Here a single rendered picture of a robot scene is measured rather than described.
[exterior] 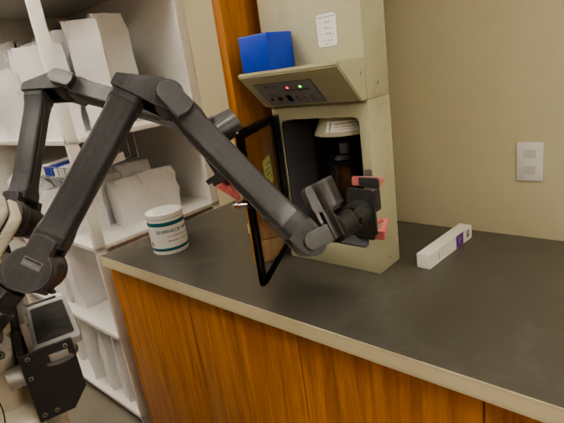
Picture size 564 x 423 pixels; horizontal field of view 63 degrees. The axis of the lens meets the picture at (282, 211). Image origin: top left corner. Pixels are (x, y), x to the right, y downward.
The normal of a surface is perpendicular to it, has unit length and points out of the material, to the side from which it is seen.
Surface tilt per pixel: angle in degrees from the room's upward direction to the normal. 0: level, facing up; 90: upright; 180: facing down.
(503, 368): 0
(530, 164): 90
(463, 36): 90
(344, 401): 90
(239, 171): 70
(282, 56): 90
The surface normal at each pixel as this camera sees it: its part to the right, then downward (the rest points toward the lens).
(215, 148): 0.16, -0.07
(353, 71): 0.75, 0.10
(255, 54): -0.65, 0.31
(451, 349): -0.14, -0.95
